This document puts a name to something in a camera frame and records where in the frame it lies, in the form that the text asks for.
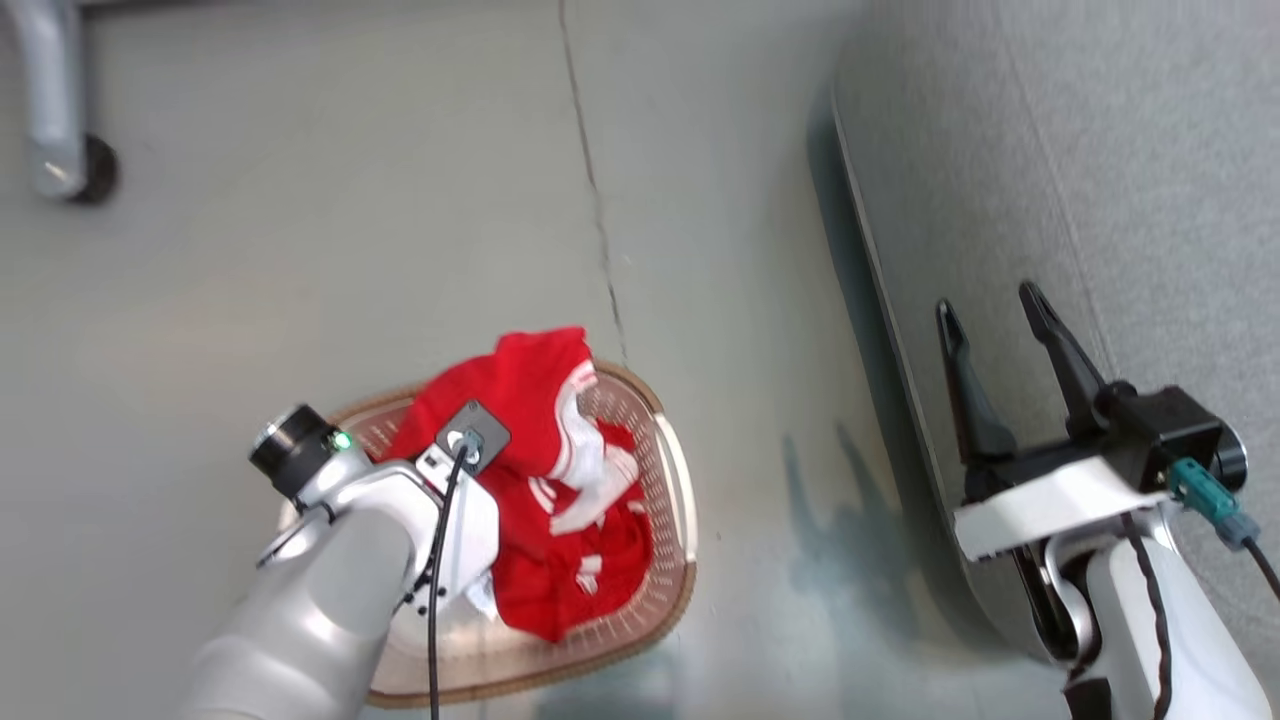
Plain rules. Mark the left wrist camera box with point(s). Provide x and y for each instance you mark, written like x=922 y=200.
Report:
x=482 y=422

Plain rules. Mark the white perforated laundry basket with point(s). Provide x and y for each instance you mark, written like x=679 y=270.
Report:
x=625 y=400

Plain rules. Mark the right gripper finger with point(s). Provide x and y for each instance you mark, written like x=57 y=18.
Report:
x=975 y=415
x=1070 y=375

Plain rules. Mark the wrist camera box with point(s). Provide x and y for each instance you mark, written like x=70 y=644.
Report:
x=1170 y=430
x=482 y=422

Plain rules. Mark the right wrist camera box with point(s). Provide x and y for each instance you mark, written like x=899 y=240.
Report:
x=1170 y=430

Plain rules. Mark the black caster wheel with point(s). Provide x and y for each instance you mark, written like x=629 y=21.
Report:
x=100 y=170

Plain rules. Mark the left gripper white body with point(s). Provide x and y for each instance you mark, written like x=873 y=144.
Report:
x=470 y=540

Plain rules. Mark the red garment with striped trim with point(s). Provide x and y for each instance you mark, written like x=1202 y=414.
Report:
x=520 y=380

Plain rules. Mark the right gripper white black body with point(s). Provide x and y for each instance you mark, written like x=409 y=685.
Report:
x=1050 y=505

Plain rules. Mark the grey fabric sofa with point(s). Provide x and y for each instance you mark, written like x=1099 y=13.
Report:
x=1100 y=150

